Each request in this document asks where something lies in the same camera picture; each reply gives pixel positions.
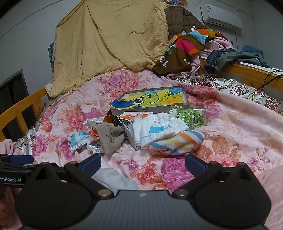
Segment black cable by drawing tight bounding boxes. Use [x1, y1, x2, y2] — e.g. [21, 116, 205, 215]
[256, 68, 283, 91]

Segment white cloth with blue whale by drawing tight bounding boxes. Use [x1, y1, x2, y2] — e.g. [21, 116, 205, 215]
[134, 113, 189, 149]

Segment grey tray with dinosaur drawing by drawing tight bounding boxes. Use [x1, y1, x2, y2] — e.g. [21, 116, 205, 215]
[110, 86, 188, 116]

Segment teal white sachet packet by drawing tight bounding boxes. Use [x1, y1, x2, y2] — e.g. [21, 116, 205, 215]
[68, 131, 92, 151]

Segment patterned brown white bedsheet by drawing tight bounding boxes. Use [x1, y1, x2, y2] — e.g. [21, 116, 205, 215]
[176, 75, 282, 116]

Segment white air conditioner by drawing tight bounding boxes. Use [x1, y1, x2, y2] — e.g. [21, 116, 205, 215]
[201, 4, 243, 30]

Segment blue denim jeans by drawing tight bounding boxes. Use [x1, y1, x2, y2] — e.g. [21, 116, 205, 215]
[204, 48, 271, 75]

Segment yellow dotted blanket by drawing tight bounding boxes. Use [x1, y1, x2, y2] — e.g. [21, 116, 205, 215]
[47, 1, 168, 98]

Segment pink lilac garment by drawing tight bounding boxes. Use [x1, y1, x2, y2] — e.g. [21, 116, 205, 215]
[166, 37, 234, 79]

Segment dark doorway cabinet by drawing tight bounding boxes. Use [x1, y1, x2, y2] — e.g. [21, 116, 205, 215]
[1, 70, 29, 141]

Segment round cartoon print pad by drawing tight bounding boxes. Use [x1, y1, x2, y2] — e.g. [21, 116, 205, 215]
[86, 140, 104, 154]

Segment colourful striped brown garment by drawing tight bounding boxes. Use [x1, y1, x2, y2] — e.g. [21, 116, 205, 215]
[152, 28, 228, 75]

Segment orange and white medicine box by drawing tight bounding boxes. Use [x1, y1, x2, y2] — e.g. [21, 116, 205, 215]
[119, 112, 152, 121]

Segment striped pastel towel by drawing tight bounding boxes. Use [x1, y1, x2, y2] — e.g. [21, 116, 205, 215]
[149, 130, 204, 156]

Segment person's left hand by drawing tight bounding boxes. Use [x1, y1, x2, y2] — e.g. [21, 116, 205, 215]
[1, 188, 22, 229]

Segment cartoon wall poster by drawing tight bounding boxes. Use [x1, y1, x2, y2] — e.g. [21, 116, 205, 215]
[164, 0, 187, 6]

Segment grey face mask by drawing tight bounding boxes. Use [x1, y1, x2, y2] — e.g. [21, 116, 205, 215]
[121, 119, 141, 150]

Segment wooden bed frame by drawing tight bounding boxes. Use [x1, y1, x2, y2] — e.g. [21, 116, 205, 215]
[1, 63, 282, 135]

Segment grey sock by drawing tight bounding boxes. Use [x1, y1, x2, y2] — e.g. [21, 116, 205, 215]
[92, 168, 139, 195]

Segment glass jar of green stars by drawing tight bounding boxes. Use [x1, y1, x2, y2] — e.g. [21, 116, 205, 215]
[167, 103, 206, 130]

